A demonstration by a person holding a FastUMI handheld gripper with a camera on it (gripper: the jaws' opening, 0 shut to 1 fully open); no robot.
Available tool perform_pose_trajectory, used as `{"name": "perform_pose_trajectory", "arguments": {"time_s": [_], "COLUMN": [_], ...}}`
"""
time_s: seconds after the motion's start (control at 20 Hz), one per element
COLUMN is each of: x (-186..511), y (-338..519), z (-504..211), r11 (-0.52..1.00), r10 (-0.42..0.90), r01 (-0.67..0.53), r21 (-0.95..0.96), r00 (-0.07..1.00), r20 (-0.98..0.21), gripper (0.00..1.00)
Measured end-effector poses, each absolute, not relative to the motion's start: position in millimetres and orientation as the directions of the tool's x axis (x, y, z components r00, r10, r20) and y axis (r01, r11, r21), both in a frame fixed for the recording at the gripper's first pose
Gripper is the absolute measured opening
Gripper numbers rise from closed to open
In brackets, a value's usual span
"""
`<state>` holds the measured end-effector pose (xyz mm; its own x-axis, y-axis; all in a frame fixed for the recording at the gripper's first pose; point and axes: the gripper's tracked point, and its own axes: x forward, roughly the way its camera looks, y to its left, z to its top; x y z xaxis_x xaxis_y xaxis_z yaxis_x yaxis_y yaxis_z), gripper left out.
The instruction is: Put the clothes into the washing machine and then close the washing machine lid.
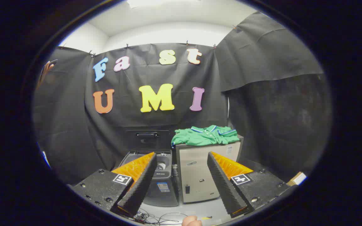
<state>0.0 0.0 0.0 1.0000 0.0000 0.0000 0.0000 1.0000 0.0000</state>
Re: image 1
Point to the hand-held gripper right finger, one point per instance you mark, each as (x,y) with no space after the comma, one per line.
(223,185)

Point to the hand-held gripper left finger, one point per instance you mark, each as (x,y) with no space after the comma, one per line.
(140,185)

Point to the grey washing machine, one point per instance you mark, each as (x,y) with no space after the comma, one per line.
(163,193)

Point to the dark washing machine lid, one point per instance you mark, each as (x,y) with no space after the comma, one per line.
(148,139)

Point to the green polo shirt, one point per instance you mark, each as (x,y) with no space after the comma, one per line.
(204,136)

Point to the beige cabinet with dark top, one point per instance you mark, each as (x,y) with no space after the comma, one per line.
(195,175)

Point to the cardboard box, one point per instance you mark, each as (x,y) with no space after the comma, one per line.
(296,179)

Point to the black backdrop cloth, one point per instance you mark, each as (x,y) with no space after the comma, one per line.
(130,78)

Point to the dark phone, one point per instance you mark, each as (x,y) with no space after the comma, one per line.
(52,62)

